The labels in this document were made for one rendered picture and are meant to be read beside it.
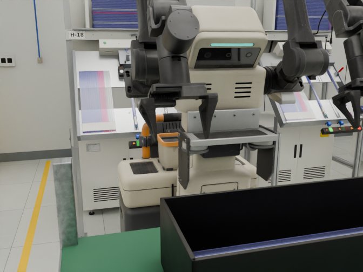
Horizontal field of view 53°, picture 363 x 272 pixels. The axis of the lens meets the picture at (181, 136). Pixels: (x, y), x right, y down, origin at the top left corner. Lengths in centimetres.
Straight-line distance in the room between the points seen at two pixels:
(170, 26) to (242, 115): 51
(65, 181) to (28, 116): 379
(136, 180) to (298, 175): 222
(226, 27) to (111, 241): 62
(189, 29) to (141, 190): 83
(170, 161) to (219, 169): 29
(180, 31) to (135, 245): 37
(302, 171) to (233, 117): 236
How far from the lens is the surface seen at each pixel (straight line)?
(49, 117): 439
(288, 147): 324
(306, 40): 109
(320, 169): 349
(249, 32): 103
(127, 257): 63
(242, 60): 107
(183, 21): 65
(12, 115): 443
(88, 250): 66
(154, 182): 137
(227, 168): 117
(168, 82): 68
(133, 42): 93
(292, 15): 112
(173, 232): 49
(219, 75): 106
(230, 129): 108
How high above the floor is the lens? 129
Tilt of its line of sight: 14 degrees down
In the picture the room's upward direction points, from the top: straight up
